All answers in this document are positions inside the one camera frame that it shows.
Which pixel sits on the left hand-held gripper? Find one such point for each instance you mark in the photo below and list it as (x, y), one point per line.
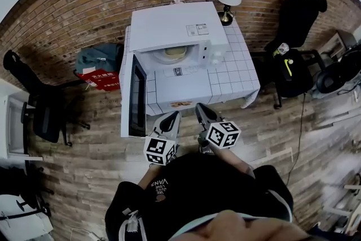
(158, 149)

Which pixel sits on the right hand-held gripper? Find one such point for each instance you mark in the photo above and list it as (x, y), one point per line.
(222, 134)

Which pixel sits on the beige plate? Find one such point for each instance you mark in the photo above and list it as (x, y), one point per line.
(175, 51)

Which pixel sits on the white microwave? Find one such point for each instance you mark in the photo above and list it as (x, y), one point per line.
(169, 25)

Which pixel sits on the person's left forearm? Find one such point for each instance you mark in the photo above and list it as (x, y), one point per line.
(148, 177)

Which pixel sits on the person's right forearm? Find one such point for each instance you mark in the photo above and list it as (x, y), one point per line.
(234, 162)

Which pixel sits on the person's right shoe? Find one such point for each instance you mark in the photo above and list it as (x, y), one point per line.
(203, 145)

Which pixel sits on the white tiled table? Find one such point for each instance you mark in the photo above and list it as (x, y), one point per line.
(237, 76)

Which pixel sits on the person's black shirt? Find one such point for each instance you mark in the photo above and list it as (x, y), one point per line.
(197, 192)

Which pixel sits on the red cardboard box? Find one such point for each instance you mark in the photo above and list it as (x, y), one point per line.
(104, 79)

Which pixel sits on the printed drink can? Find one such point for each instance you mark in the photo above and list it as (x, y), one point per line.
(282, 49)

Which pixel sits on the grey-green bag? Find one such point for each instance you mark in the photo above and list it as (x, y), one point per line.
(96, 56)

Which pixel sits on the white branch ornament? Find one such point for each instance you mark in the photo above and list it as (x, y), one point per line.
(177, 0)

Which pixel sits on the person's face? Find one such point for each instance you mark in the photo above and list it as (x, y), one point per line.
(231, 227)

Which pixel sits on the black office chair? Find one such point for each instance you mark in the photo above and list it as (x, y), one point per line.
(296, 22)
(11, 177)
(46, 118)

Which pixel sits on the black floor fan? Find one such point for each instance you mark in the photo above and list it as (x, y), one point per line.
(330, 79)

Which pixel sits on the white cabinet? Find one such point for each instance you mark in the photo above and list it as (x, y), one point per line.
(14, 121)

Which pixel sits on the white low table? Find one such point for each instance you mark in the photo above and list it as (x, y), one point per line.
(22, 223)

